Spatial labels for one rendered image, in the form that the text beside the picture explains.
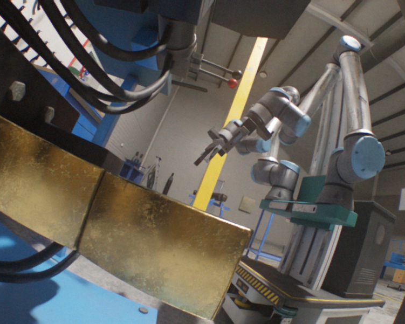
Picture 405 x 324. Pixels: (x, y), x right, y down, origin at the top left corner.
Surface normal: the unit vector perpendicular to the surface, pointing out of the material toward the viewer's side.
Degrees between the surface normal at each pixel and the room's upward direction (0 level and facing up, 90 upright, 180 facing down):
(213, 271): 90
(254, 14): 180
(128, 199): 90
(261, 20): 180
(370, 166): 95
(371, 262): 90
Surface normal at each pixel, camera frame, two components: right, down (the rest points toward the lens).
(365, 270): 0.24, -0.11
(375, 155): -0.16, -0.18
